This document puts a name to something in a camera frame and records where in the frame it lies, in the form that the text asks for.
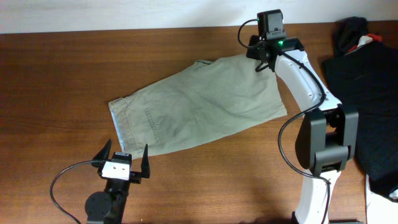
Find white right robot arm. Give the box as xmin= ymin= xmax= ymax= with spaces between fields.
xmin=246 ymin=35 xmax=359 ymax=224

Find red and white garment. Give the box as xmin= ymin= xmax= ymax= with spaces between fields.
xmin=347 ymin=34 xmax=382 ymax=54

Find khaki green shorts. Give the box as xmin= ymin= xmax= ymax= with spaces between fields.
xmin=108 ymin=55 xmax=287 ymax=159

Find black garment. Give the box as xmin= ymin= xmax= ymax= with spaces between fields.
xmin=322 ymin=17 xmax=397 ymax=202

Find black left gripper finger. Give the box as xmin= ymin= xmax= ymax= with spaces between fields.
xmin=93 ymin=139 xmax=112 ymax=161
xmin=141 ymin=144 xmax=150 ymax=179

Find black left camera cable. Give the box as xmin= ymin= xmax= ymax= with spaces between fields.
xmin=49 ymin=159 xmax=103 ymax=224

